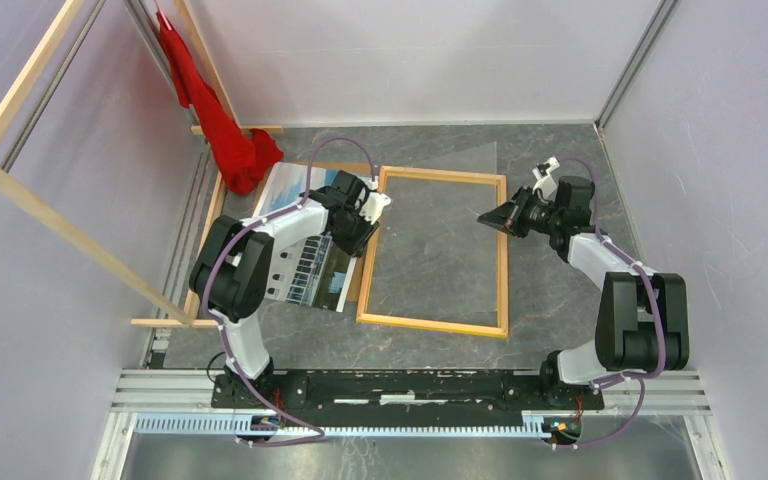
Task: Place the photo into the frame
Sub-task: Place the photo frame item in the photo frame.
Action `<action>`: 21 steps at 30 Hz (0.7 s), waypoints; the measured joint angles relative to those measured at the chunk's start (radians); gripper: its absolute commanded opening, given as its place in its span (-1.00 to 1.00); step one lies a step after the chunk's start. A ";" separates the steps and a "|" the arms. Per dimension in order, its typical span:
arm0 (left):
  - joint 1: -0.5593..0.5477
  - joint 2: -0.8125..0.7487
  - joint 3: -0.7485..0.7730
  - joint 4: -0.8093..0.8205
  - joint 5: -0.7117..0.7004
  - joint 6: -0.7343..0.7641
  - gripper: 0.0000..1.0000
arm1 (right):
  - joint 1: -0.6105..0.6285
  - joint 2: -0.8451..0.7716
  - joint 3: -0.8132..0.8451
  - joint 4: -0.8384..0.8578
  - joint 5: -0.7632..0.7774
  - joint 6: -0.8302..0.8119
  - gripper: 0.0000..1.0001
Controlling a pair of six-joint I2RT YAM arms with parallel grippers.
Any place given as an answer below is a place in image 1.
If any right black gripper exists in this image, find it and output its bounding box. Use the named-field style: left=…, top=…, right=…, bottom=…
left=477, top=185, right=561, bottom=239

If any building photo print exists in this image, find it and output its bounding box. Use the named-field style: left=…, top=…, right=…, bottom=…
left=254, top=162, right=356, bottom=312

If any clear plastic sheet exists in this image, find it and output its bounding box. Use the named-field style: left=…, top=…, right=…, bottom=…
left=365, top=143, right=498, bottom=327

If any brown cardboard backing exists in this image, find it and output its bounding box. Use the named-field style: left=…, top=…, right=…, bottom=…
left=252, top=162, right=370, bottom=302

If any yellow picture frame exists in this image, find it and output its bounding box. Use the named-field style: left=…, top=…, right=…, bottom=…
left=356, top=166, right=510, bottom=338

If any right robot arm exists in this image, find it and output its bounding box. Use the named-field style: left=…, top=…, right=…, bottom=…
left=477, top=176, right=690, bottom=408

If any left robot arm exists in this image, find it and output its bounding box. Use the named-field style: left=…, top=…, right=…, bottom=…
left=189, top=171, right=392, bottom=408

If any red cloth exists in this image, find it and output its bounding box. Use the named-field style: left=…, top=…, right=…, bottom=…
left=156, top=11, right=284, bottom=195

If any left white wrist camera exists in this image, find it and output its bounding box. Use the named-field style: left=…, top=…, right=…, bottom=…
left=360, top=178, right=392, bottom=224

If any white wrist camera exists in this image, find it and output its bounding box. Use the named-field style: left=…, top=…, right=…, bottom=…
left=360, top=178, right=392, bottom=224
left=532, top=157, right=560, bottom=198

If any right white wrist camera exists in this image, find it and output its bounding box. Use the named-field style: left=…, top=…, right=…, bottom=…
left=532, top=157, right=560, bottom=198

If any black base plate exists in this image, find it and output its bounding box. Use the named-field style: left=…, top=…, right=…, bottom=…
left=211, top=369, right=605, bottom=428

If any aluminium rail base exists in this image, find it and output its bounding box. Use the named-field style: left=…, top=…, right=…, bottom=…
left=92, top=369, right=731, bottom=479

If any wooden rack frame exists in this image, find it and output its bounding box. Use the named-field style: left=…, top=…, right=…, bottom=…
left=0, top=0, right=285, bottom=331

